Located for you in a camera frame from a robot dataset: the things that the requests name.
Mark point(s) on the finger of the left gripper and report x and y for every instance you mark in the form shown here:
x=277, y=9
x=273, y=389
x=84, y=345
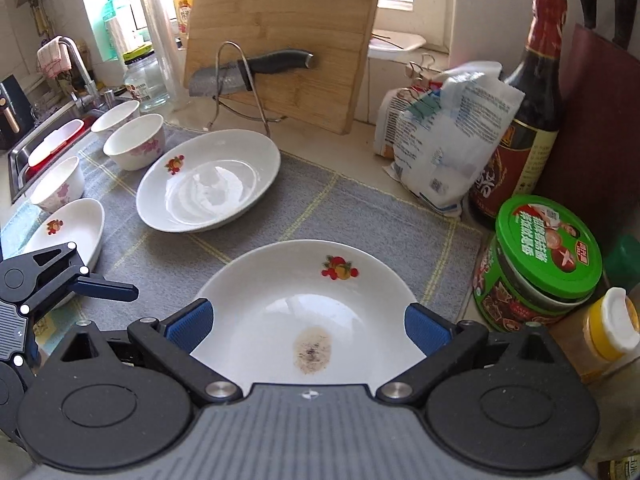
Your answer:
x=103, y=289

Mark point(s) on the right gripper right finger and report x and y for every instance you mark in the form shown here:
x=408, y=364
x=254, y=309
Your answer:
x=447, y=347

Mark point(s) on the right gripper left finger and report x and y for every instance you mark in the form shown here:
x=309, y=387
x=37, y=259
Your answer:
x=166, y=346

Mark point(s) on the white fruit plate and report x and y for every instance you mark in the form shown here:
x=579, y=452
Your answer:
x=308, y=312
x=80, y=222
x=208, y=181

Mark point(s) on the white floral bowl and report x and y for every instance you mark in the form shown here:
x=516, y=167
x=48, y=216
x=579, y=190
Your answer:
x=115, y=118
x=61, y=185
x=138, y=143

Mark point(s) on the grey checked dish mat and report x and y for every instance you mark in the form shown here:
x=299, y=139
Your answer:
x=435, y=256

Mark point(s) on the green lid sauce jar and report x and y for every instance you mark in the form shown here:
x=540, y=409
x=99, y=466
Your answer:
x=542, y=263

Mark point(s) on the stainless steel sink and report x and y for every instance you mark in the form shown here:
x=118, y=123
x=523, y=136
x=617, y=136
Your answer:
x=18, y=156

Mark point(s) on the red basin in sink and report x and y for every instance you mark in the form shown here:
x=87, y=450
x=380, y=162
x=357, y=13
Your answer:
x=54, y=143

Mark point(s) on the yellow white cap spice jar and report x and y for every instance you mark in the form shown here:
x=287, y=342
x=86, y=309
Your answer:
x=596, y=337

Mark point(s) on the chrome sink faucet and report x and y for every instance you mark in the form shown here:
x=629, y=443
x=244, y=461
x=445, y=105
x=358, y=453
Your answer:
x=92, y=98

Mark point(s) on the dark soy sauce bottle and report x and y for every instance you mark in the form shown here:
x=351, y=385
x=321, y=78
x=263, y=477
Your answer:
x=524, y=149

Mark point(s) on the black air fryer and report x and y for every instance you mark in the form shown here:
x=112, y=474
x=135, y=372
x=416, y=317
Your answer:
x=15, y=115

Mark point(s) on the green cap jar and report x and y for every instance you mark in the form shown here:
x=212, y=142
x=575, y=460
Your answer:
x=622, y=263

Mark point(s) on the white clipped food bag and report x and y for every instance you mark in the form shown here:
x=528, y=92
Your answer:
x=446, y=136

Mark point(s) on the glass jar green lid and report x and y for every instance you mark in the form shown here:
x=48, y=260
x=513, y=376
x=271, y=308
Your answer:
x=143, y=78

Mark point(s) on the clear plastic wrap roll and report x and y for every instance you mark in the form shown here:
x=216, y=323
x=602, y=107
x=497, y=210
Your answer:
x=167, y=52

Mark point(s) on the dark red knife block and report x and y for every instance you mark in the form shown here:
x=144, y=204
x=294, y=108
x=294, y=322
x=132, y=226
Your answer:
x=593, y=168

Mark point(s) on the pink cloth on faucet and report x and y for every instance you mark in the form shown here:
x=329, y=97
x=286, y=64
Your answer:
x=53, y=58

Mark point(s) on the green dish soap bottle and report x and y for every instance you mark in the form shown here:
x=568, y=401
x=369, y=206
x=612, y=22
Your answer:
x=114, y=20

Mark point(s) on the white dish on windowsill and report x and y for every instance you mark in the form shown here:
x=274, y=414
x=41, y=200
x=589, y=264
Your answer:
x=390, y=45

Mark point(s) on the bamboo cutting board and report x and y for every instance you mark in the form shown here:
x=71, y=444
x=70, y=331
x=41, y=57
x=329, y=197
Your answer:
x=336, y=32

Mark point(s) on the metal wire board stand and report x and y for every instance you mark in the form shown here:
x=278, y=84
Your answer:
x=228, y=82

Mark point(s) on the black handled kitchen knife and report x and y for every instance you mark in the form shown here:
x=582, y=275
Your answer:
x=202, y=81

